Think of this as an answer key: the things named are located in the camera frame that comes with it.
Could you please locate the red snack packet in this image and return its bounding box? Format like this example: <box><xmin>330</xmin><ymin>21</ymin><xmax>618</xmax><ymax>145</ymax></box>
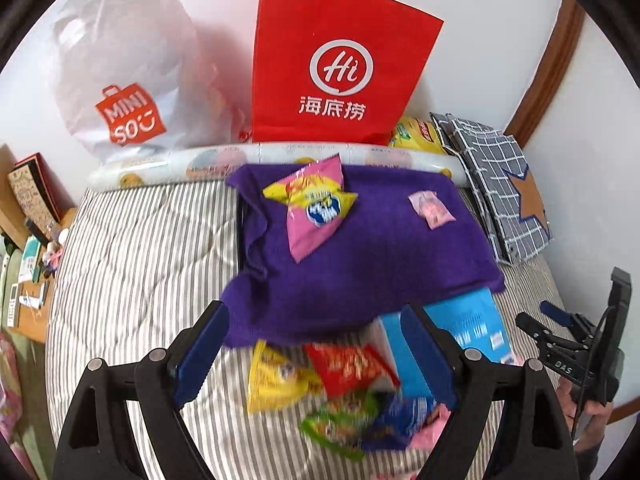
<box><xmin>304</xmin><ymin>342</ymin><xmax>401</xmax><ymax>398</ymax></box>

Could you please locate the patterned brown box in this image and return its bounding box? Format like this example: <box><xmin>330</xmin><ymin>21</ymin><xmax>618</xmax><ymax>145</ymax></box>
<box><xmin>7</xmin><ymin>152</ymin><xmax>63</xmax><ymax>226</ymax></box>

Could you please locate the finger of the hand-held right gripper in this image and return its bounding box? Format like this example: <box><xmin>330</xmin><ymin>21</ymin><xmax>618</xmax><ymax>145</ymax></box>
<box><xmin>539</xmin><ymin>301</ymin><xmax>597</xmax><ymax>336</ymax></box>
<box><xmin>515</xmin><ymin>312</ymin><xmax>587</xmax><ymax>358</ymax></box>

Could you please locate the wooden nightstand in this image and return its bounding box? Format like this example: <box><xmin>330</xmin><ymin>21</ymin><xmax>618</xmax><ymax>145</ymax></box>
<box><xmin>0</xmin><ymin>142</ymin><xmax>78</xmax><ymax>343</ymax></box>

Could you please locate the blue snack packet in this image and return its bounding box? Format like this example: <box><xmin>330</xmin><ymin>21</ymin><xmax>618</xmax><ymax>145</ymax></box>
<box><xmin>362</xmin><ymin>392</ymin><xmax>441</xmax><ymax>453</ymax></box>

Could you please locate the small teal box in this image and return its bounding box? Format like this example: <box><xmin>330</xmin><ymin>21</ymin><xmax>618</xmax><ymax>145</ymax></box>
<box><xmin>20</xmin><ymin>237</ymin><xmax>43</xmax><ymax>283</ymax></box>

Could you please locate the brown wooden headboard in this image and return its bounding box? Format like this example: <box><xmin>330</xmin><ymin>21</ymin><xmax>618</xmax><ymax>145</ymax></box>
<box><xmin>505</xmin><ymin>0</ymin><xmax>586</xmax><ymax>148</ymax></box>

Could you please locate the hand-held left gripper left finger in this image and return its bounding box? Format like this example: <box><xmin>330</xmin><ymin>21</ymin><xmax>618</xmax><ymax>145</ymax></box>
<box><xmin>52</xmin><ymin>300</ymin><xmax>231</xmax><ymax>480</ymax></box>

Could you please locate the person's right forearm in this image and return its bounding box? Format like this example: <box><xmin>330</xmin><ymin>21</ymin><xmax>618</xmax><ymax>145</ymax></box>
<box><xmin>572</xmin><ymin>425</ymin><xmax>608</xmax><ymax>480</ymax></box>

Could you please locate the large pink snack packet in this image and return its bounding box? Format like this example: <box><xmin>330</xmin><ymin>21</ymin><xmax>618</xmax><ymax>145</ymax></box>
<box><xmin>407</xmin><ymin>402</ymin><xmax>453</xmax><ymax>451</ymax></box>

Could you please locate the blue tissue pack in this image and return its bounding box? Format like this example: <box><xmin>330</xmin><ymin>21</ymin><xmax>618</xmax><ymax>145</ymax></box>
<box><xmin>372</xmin><ymin>287</ymin><xmax>518</xmax><ymax>406</ymax></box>

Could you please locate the white plastic shopping bag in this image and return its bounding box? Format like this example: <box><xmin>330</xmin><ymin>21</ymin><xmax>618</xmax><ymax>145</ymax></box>
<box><xmin>47</xmin><ymin>0</ymin><xmax>253</xmax><ymax>163</ymax></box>

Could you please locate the long white printed roll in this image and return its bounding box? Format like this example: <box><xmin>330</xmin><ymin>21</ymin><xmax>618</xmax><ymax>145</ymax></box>
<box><xmin>87</xmin><ymin>141</ymin><xmax>468</xmax><ymax>191</ymax></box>

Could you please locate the small pink candy packet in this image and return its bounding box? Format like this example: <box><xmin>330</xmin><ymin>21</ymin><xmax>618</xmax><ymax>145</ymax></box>
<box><xmin>407</xmin><ymin>190</ymin><xmax>457</xmax><ymax>231</ymax></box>

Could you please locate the green snack packet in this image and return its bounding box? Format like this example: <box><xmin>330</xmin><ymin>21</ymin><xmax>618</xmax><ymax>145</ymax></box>
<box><xmin>300</xmin><ymin>392</ymin><xmax>386</xmax><ymax>462</ymax></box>

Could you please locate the striped bed sheet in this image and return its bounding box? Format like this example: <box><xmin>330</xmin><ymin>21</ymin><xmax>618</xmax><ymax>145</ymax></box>
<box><xmin>45</xmin><ymin>180</ymin><xmax>566</xmax><ymax>480</ymax></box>

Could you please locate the red paper bag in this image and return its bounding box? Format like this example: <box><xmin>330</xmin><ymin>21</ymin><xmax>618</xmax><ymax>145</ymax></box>
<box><xmin>250</xmin><ymin>0</ymin><xmax>445</xmax><ymax>147</ymax></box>

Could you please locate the white remote control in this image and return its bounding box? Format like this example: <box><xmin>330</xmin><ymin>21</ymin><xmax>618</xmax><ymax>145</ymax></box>
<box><xmin>5</xmin><ymin>282</ymin><xmax>23</xmax><ymax>328</ymax></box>

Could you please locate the pink and yellow snack packet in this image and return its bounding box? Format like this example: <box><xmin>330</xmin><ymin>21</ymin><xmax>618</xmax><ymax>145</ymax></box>
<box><xmin>262</xmin><ymin>154</ymin><xmax>360</xmax><ymax>264</ymax></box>

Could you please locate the person's right hand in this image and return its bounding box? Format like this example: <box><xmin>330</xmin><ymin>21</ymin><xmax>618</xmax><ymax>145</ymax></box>
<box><xmin>557</xmin><ymin>377</ymin><xmax>616</xmax><ymax>441</ymax></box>

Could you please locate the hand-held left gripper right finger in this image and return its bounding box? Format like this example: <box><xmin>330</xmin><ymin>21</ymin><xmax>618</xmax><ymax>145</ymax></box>
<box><xmin>400</xmin><ymin>304</ymin><xmax>581</xmax><ymax>480</ymax></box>

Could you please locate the grey checked star cloth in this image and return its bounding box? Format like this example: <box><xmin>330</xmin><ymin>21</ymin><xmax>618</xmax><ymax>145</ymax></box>
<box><xmin>430</xmin><ymin>112</ymin><xmax>553</xmax><ymax>266</ymax></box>

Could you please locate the purple cloth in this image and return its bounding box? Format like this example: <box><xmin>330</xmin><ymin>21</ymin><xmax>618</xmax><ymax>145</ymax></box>
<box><xmin>220</xmin><ymin>162</ymin><xmax>506</xmax><ymax>350</ymax></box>

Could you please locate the pink printed cloth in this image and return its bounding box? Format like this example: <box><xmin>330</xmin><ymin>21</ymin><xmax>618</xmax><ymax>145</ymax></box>
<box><xmin>0</xmin><ymin>335</ymin><xmax>31</xmax><ymax>480</ymax></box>

